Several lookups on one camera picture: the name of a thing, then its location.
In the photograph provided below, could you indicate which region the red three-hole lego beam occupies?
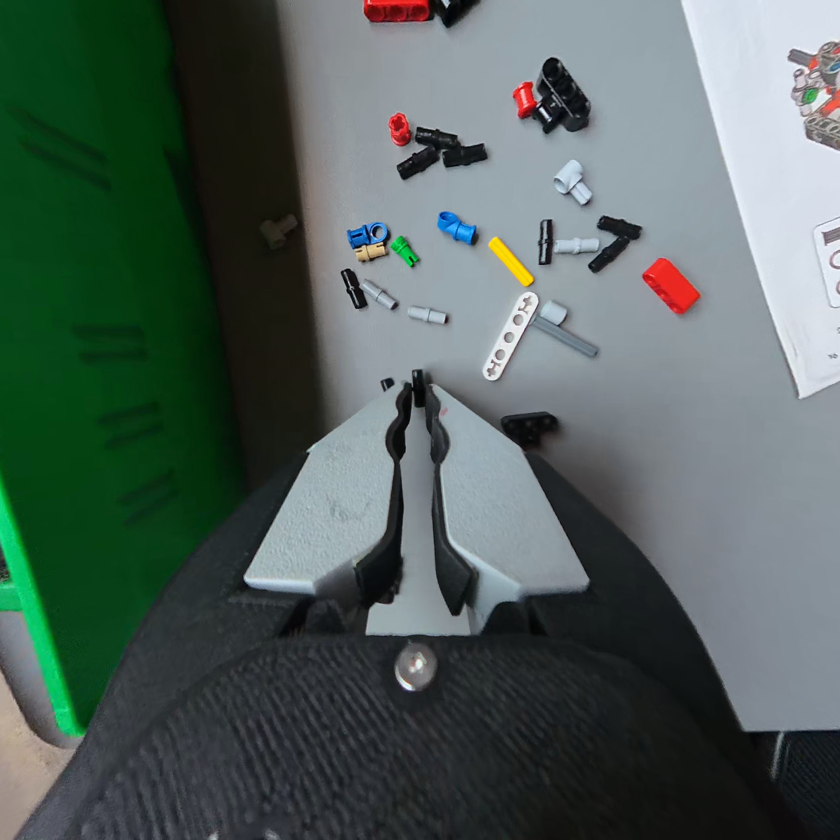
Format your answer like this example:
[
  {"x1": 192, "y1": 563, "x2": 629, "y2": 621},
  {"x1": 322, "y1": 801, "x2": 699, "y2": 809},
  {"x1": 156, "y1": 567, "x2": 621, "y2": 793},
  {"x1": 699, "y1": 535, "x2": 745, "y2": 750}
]
[{"x1": 363, "y1": 0, "x2": 435, "y2": 23}]

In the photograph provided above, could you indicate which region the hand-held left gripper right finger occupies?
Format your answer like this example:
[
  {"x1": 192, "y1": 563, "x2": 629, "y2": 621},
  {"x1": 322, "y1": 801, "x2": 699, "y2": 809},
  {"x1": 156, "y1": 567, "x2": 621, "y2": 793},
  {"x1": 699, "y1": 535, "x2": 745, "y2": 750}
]
[{"x1": 425, "y1": 384, "x2": 590, "y2": 632}]

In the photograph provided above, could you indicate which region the dark cloth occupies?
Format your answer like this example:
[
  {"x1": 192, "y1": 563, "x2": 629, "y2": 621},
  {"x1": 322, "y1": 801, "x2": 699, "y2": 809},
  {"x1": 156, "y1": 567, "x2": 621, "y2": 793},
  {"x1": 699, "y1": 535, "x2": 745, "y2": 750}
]
[{"x1": 748, "y1": 728, "x2": 840, "y2": 840}]

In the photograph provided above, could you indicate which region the red two-hole lego beam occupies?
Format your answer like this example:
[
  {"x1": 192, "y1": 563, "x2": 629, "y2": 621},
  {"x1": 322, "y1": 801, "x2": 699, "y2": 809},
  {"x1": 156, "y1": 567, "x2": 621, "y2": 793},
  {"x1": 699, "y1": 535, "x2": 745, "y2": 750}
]
[{"x1": 641, "y1": 257, "x2": 702, "y2": 315}]

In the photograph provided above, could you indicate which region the green plastic bin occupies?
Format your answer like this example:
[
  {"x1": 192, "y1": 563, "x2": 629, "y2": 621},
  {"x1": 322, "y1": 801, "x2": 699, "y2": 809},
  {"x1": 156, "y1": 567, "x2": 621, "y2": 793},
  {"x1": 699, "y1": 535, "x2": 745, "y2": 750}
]
[{"x1": 0, "y1": 0, "x2": 248, "y2": 737}]

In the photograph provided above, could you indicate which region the yellow lego axle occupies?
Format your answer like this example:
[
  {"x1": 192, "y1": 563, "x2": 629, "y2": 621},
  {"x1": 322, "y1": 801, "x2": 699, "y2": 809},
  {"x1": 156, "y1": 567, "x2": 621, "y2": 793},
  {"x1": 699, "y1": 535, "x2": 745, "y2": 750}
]
[{"x1": 487, "y1": 235, "x2": 536, "y2": 288}]

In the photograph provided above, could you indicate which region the lego instruction booklet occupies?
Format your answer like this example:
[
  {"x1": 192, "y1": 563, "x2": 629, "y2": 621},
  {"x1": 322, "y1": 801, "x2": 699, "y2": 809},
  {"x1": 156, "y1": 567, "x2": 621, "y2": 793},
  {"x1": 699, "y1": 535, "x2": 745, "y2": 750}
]
[{"x1": 680, "y1": 0, "x2": 840, "y2": 400}]

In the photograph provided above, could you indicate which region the dark tan lego connector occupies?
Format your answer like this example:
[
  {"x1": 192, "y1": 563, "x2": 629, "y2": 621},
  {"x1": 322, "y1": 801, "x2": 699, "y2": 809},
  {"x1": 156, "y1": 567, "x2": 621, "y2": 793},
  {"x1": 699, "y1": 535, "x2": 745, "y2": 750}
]
[{"x1": 259, "y1": 214, "x2": 300, "y2": 249}]

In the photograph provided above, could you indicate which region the grey lego axle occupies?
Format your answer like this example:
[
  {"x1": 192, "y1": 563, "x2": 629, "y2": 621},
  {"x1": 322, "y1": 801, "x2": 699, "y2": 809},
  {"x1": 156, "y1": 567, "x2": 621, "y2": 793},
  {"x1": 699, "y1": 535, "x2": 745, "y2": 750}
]
[{"x1": 529, "y1": 311, "x2": 600, "y2": 359}]

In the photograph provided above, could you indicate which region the black lego beam with pins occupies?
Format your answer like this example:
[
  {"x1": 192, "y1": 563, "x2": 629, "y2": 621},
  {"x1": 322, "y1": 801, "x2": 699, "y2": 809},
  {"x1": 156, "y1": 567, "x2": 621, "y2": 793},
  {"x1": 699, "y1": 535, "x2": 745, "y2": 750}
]
[{"x1": 533, "y1": 57, "x2": 592, "y2": 135}]

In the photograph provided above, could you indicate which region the white thin lego liftarm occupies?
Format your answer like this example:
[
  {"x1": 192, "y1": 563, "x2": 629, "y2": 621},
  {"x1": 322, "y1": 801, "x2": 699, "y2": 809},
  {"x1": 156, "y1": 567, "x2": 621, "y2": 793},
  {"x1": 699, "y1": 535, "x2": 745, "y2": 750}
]
[{"x1": 482, "y1": 290, "x2": 540, "y2": 382}]

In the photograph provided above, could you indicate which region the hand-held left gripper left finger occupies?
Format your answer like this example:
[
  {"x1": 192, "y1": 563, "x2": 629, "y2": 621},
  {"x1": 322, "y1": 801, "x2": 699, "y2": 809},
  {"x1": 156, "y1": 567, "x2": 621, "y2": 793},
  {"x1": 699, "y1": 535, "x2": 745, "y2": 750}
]
[{"x1": 244, "y1": 385, "x2": 413, "y2": 606}]

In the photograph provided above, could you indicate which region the light grey lego elbow connector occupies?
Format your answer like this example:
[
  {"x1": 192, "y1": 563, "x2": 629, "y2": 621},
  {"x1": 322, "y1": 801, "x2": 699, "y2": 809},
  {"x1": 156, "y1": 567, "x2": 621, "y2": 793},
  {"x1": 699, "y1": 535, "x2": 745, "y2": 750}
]
[{"x1": 553, "y1": 159, "x2": 594, "y2": 207}]

